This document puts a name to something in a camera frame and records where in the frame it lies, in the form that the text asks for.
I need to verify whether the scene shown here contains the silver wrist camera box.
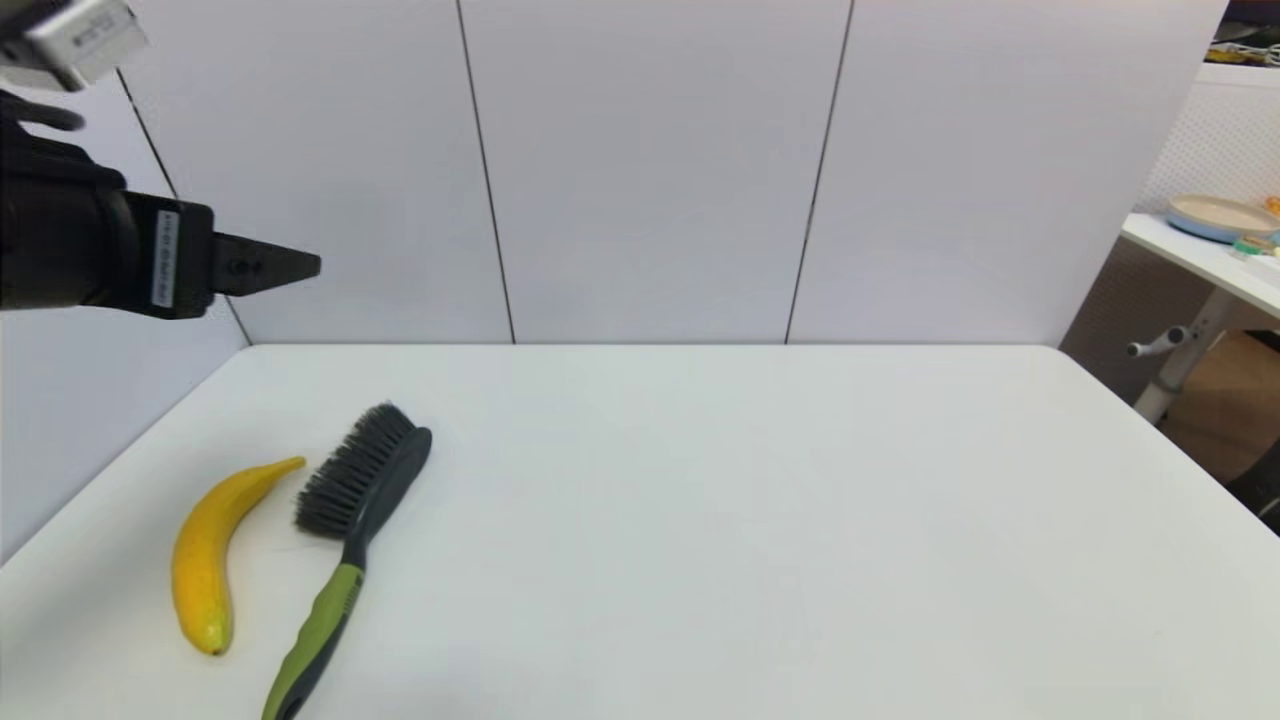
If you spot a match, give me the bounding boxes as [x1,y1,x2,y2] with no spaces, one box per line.
[0,0,149,93]

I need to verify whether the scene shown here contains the yellow banana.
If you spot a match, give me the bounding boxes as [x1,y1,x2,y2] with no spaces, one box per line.
[170,456,308,659]

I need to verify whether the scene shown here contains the dark cluttered shelf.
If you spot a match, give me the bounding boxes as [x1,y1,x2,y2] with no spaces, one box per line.
[1208,0,1280,67]

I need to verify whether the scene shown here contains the white side table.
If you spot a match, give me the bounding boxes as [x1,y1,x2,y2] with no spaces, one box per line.
[1122,210,1280,423]

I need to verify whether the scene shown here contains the grey table crank handle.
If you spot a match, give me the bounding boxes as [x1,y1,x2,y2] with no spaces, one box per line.
[1128,325,1197,359]

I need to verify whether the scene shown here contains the black floor object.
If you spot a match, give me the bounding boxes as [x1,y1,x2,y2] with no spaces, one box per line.
[1227,464,1280,537]

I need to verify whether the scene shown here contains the beige plate with blue rim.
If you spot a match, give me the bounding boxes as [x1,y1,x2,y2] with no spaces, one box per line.
[1166,193,1280,245]

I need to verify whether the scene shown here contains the grey brush with green handle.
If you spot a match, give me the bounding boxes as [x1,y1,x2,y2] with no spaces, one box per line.
[261,401,434,720]

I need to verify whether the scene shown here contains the brown cardboard box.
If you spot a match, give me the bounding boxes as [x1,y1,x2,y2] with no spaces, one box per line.
[1163,330,1280,483]

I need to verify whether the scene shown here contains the white pegboard panel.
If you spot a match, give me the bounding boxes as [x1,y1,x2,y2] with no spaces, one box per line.
[1143,62,1280,215]

